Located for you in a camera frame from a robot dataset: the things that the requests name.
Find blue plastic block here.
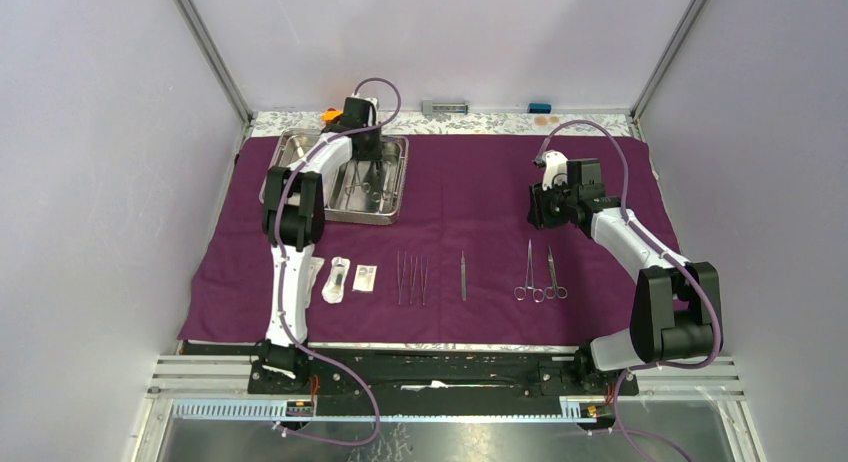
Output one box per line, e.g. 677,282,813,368
527,102,552,114

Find steel tweezers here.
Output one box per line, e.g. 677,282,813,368
420,256,429,306
396,251,407,305

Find long white sterile packet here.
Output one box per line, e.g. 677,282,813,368
306,256,325,307

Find remaining steel instrument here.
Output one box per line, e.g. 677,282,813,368
460,250,468,302

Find purple cloth wrap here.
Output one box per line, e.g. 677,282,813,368
177,132,690,346

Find small white sterile packet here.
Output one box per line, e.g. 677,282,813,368
352,265,377,293

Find orange toy car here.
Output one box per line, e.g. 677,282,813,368
322,109,343,124

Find slotted grey cable duct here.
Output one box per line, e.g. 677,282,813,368
170,397,600,425

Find steel surgical forceps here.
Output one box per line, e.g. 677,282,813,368
513,240,545,303

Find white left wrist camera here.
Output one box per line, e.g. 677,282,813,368
366,97,380,126

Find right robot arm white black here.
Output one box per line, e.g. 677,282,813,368
528,151,721,394

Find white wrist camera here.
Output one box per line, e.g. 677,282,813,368
533,150,569,191
366,97,380,126

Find steel scalpel handle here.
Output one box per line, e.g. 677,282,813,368
408,256,419,305

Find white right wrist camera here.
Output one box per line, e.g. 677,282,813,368
533,150,569,191

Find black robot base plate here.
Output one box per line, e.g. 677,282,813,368
247,343,618,418

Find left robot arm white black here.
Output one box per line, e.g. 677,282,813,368
259,93,382,393

